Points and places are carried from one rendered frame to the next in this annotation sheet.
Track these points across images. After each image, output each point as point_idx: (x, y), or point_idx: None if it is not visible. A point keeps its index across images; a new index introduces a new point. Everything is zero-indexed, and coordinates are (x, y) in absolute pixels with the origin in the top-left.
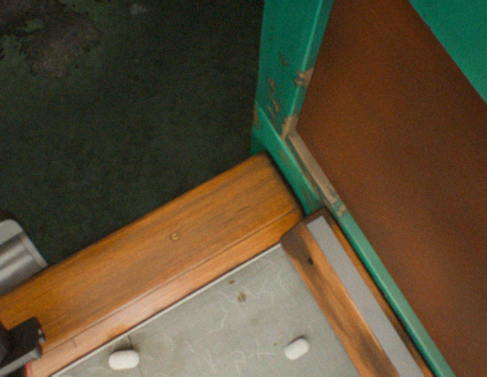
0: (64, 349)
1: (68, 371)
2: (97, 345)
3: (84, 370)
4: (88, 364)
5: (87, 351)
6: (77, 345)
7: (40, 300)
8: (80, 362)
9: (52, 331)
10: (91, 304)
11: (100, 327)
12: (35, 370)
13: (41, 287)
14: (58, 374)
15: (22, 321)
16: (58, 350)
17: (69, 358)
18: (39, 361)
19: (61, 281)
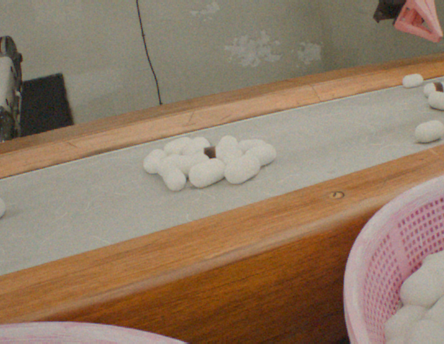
0: (428, 67)
1: (434, 79)
2: None
3: None
4: None
5: (443, 74)
6: (436, 68)
7: (401, 61)
8: (441, 78)
9: (417, 62)
10: (437, 58)
11: None
12: (413, 73)
13: (400, 60)
14: (428, 79)
15: (395, 63)
16: (425, 65)
17: (433, 74)
18: (414, 68)
19: (411, 58)
